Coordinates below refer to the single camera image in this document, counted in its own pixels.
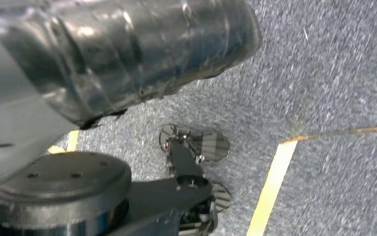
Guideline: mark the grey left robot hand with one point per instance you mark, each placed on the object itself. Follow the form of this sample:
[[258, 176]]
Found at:
[[126, 49]]

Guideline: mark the grey ribbed robot wheel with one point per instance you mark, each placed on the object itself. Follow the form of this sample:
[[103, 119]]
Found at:
[[213, 146], [222, 197], [166, 135]]

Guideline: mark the grey robot body shell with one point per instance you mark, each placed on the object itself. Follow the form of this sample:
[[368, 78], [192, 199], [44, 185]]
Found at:
[[6, 114]]

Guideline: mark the yellow floor tape square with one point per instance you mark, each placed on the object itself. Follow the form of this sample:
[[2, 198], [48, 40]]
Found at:
[[273, 182]]

